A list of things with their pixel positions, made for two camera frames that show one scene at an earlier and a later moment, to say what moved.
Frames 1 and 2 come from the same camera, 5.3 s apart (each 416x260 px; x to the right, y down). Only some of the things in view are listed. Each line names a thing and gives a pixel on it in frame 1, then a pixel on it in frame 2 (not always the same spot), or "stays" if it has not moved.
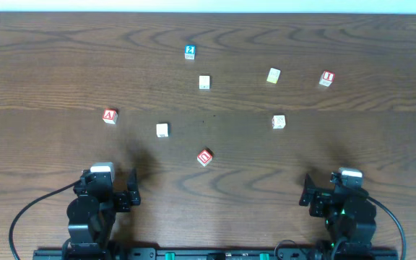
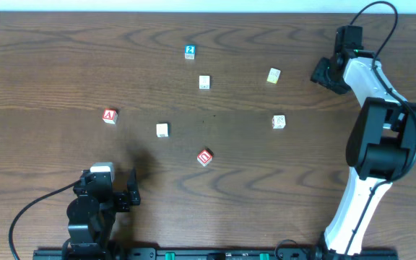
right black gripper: (316, 199) -> (323, 76)
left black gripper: (122, 200) stays
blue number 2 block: (190, 52) stays
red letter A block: (110, 115) stays
